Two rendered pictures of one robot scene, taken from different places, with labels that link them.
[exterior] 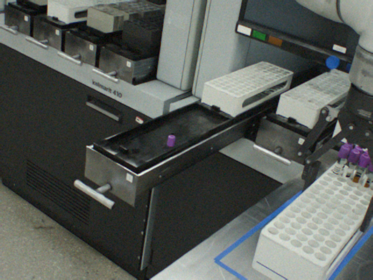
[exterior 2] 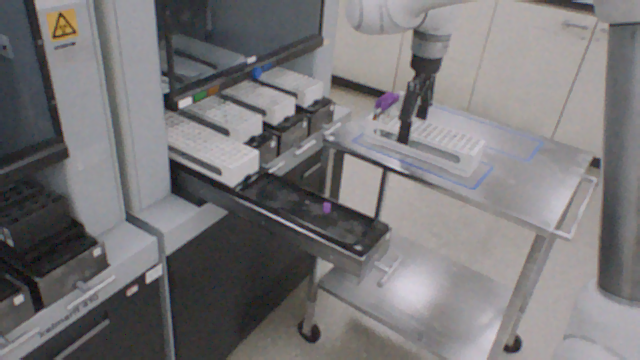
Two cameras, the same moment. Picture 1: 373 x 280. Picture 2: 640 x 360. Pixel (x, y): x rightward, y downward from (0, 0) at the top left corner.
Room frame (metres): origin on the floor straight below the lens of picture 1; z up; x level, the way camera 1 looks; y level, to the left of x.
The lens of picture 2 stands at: (0.97, 0.99, 1.50)
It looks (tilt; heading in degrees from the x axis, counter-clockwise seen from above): 33 degrees down; 270
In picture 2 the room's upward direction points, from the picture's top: 5 degrees clockwise
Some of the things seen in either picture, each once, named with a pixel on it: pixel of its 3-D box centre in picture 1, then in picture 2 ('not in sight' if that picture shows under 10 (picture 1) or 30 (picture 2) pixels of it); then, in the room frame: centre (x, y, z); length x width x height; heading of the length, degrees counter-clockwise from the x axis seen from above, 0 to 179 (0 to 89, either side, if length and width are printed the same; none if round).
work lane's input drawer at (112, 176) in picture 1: (206, 125); (256, 195); (1.09, -0.01, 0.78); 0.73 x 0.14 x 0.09; 149
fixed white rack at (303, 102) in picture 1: (319, 99); (208, 115); (1.26, -0.29, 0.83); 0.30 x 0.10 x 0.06; 149
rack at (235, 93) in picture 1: (249, 88); (198, 149); (1.25, -0.10, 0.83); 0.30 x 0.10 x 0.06; 149
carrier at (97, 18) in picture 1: (102, 20); not in sight; (1.54, 0.37, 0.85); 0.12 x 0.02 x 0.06; 60
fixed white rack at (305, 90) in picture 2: not in sight; (275, 83); (1.10, -0.55, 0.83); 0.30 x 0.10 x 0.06; 149
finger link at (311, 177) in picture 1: (310, 181); (404, 131); (0.74, -0.19, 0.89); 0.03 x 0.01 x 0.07; 150
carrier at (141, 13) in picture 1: (132, 16); not in sight; (1.66, 0.30, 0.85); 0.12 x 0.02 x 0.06; 59
